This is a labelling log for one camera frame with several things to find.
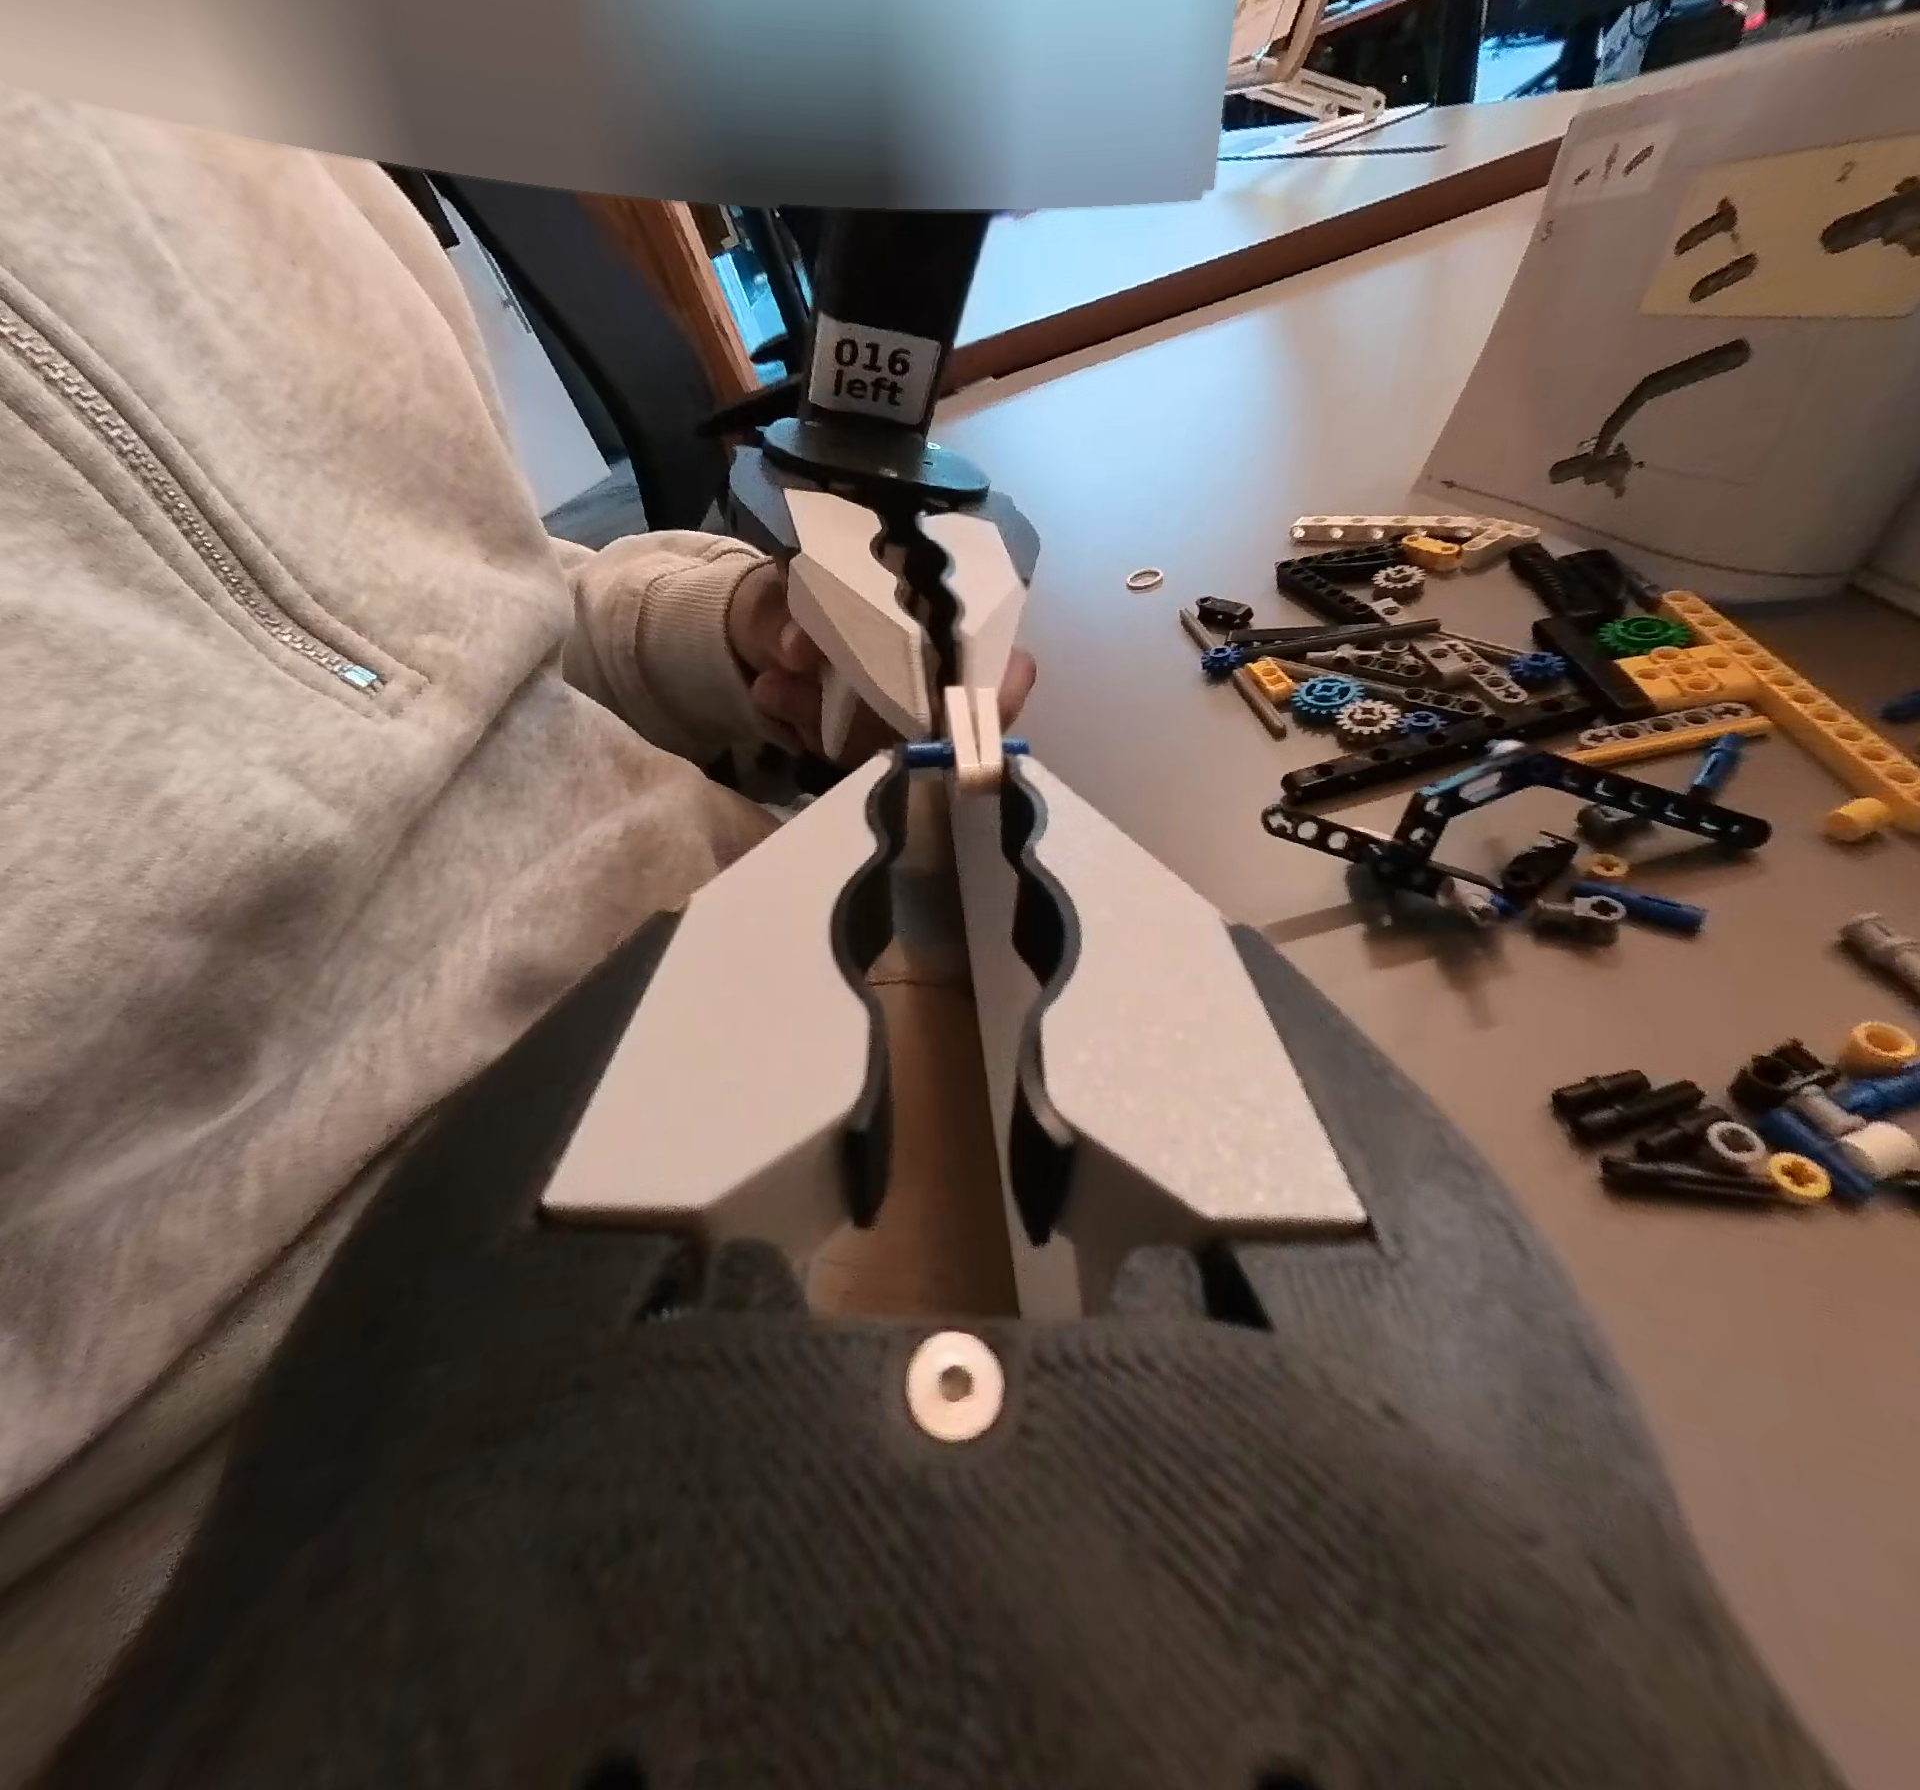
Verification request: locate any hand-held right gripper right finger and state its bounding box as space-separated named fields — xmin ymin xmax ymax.
xmin=1003 ymin=755 xmax=1373 ymax=1322

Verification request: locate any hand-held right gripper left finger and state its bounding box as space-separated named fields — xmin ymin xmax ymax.
xmin=541 ymin=754 xmax=921 ymax=1317

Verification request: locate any black lego frame assembly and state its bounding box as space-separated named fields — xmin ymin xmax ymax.
xmin=1262 ymin=740 xmax=1772 ymax=922

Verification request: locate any pile of small lego pins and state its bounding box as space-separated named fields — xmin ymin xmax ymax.
xmin=1553 ymin=1018 xmax=1920 ymax=1207

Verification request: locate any person in grey hoodie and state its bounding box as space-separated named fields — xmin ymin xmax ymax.
xmin=0 ymin=95 xmax=781 ymax=1596

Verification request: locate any person's left forearm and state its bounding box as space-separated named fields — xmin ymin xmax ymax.
xmin=559 ymin=529 xmax=781 ymax=831

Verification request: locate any yellow lego frame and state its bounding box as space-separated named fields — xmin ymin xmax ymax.
xmin=1622 ymin=591 xmax=1920 ymax=831

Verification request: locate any black lego panel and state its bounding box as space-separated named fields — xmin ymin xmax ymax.
xmin=1507 ymin=545 xmax=1630 ymax=623

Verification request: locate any light grey angled lego beam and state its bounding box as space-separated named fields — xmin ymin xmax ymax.
xmin=1294 ymin=515 xmax=1546 ymax=574

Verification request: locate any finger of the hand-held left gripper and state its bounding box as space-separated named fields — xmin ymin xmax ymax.
xmin=779 ymin=490 xmax=944 ymax=762
xmin=926 ymin=517 xmax=1034 ymax=695

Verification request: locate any black office chair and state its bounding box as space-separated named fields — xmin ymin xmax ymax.
xmin=382 ymin=164 xmax=754 ymax=538

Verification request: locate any person's left hand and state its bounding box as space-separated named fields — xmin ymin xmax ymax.
xmin=733 ymin=568 xmax=830 ymax=762

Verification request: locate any grey lego pin connector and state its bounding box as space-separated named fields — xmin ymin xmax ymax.
xmin=1841 ymin=912 xmax=1920 ymax=1004

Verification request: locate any grey lego axle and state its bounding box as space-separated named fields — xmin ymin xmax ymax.
xmin=1181 ymin=602 xmax=1290 ymax=739

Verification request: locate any lego instruction booklet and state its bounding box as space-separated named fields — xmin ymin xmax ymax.
xmin=1417 ymin=35 xmax=1920 ymax=607

